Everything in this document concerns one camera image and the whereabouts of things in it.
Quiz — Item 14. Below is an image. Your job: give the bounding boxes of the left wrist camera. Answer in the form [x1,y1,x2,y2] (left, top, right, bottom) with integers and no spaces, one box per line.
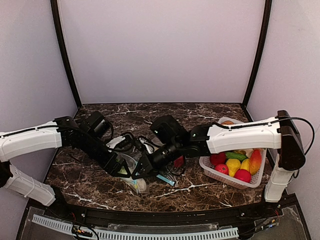
[106,133,134,153]

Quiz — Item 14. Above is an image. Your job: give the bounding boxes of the yellow toy lemon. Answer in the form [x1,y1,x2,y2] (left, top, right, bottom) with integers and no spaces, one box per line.
[240,158,250,172]

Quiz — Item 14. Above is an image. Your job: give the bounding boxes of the black corner frame post left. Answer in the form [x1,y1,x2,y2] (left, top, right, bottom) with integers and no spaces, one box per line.
[50,0,83,110]

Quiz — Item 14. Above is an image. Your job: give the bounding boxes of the white toy radish green leaves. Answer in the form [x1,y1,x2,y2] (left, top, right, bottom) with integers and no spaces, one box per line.
[121,165,149,194]

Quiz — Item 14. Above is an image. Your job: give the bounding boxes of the brown toy potato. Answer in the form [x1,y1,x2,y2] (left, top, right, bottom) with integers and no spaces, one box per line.
[221,120,234,125]

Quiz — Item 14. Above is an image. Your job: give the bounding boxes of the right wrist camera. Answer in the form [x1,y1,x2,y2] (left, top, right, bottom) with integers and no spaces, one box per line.
[138,136,155,154]

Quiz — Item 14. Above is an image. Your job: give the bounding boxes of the white plastic basket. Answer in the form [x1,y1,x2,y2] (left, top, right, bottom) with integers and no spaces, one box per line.
[199,121,267,190]

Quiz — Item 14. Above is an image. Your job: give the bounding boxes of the small clear zip bag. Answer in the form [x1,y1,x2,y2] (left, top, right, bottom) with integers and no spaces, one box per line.
[109,152,151,196]

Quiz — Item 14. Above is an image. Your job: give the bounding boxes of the red toy fruit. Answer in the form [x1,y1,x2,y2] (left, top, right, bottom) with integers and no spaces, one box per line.
[209,152,227,166]
[233,169,252,183]

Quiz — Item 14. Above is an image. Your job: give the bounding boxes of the black front rail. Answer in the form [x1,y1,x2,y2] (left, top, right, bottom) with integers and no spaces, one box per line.
[48,195,294,226]

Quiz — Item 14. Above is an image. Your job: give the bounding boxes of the white slotted cable duct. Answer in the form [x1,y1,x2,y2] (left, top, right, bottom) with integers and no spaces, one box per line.
[31,214,239,240]

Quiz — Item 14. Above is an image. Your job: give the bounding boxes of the red toy fruit left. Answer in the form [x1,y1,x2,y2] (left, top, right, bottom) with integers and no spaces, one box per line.
[209,152,227,166]

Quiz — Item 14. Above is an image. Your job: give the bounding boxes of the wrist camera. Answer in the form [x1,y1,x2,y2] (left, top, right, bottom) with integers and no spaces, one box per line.
[138,136,155,154]
[106,133,134,153]

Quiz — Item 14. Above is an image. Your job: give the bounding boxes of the red toy apple large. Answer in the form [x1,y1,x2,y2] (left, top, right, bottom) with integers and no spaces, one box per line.
[173,156,185,168]

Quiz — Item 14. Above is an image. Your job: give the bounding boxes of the black corner frame post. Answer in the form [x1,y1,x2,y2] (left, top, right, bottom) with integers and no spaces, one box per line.
[241,0,273,109]
[50,0,83,110]

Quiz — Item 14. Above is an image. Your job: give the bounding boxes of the green toy bitter gourd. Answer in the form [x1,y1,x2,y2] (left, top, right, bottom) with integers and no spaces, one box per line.
[225,151,248,162]

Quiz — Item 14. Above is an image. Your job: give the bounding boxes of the large clear zip bag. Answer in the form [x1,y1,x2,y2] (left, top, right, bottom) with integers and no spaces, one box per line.
[155,157,186,187]

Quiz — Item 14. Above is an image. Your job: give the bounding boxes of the red toy fruit front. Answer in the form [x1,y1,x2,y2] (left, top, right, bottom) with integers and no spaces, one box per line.
[233,169,252,183]

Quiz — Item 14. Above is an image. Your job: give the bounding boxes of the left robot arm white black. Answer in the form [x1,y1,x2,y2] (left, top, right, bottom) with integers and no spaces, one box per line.
[0,111,131,207]

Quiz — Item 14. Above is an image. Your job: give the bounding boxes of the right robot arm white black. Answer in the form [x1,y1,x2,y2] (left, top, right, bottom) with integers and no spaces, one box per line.
[131,110,307,203]

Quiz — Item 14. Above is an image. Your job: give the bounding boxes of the black corner frame post right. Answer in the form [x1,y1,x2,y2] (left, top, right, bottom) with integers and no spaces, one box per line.
[241,0,273,109]

